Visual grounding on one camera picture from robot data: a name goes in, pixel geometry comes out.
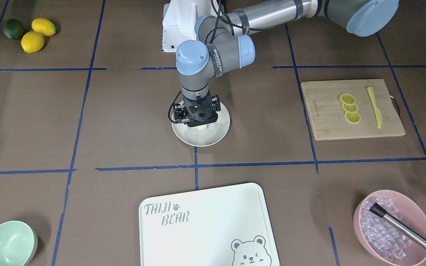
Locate round white plate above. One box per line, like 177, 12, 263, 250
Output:
172, 102, 231, 147

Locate white bear tray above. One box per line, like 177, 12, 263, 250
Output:
139, 183, 280, 266

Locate metal scoop black handle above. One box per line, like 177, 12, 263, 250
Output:
369, 203, 426, 250

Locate bamboo cutting board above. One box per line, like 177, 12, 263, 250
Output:
301, 79, 405, 141

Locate pink bowl with ice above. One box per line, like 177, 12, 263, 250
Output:
353, 189, 426, 266

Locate yellow lemon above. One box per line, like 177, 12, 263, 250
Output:
31, 17, 57, 37
21, 31, 45, 54

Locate mint green bowl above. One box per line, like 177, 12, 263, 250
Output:
0, 221, 38, 266

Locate yellow plastic knife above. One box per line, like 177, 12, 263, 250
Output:
366, 86, 382, 129

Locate green lime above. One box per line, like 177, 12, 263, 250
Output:
3, 19, 27, 40

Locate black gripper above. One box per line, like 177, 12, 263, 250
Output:
173, 94, 221, 127

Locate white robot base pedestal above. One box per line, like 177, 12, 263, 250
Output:
161, 0, 224, 52

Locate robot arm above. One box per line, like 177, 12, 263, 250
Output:
168, 0, 399, 127

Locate lemon slice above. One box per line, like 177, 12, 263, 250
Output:
344, 112, 361, 125
341, 103, 359, 113
339, 93, 356, 106

